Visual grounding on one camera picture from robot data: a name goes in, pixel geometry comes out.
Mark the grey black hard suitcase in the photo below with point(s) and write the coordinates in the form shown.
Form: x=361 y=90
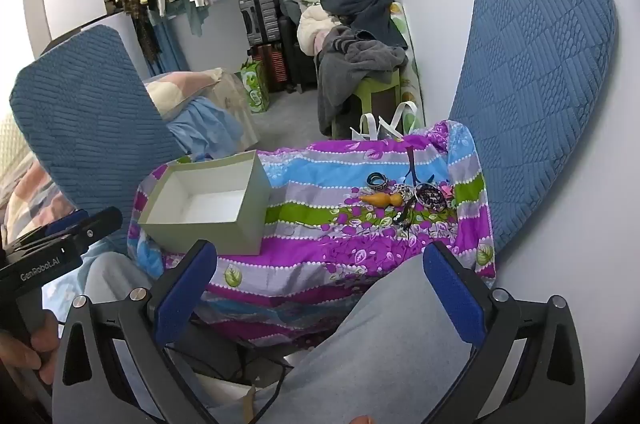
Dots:
x=260 y=18

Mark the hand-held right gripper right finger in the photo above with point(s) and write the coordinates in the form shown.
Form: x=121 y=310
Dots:
x=452 y=294

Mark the light blue printed sheet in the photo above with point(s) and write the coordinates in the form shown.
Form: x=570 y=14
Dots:
x=60 y=299

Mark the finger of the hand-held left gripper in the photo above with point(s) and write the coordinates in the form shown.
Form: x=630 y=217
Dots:
x=100 y=220
x=65 y=223

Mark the purple floral striped cloth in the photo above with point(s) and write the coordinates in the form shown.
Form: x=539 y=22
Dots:
x=320 y=214

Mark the green plastic stool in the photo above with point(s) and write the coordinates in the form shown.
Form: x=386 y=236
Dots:
x=370 y=87

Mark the orange gourd pendant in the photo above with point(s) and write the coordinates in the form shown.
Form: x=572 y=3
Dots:
x=382 y=199

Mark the white tote bag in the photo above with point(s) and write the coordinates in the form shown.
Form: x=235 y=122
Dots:
x=368 y=126

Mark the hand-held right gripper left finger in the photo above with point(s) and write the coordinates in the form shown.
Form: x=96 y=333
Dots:
x=185 y=289

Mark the green shopping bag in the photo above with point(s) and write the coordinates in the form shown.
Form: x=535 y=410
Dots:
x=255 y=86

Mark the dark navy jacket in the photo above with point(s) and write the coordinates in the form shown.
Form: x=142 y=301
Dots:
x=360 y=3

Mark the green floral mat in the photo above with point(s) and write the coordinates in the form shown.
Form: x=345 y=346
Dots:
x=412 y=68

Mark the person's left hand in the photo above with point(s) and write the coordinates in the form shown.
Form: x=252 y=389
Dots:
x=25 y=354

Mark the red suitcase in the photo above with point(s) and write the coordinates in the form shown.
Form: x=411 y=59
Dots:
x=272 y=63

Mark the pink bow hair clip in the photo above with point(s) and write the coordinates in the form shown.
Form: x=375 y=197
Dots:
x=445 y=192

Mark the cream fleece blanket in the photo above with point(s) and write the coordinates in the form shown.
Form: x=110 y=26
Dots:
x=312 y=28

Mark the light blue bedsheet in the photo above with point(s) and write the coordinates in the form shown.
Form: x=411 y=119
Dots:
x=210 y=123

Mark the pink cream checked blanket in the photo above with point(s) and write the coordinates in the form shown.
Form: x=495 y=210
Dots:
x=25 y=199

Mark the pink and cream pillow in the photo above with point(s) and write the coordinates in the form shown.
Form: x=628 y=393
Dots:
x=175 y=88

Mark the dark wide bangle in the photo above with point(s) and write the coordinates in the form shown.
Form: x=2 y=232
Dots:
x=371 y=187

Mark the pale green cardboard box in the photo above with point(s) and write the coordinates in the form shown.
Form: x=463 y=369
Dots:
x=250 y=209

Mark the grey fleece garment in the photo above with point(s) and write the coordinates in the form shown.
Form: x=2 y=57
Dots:
x=350 y=53

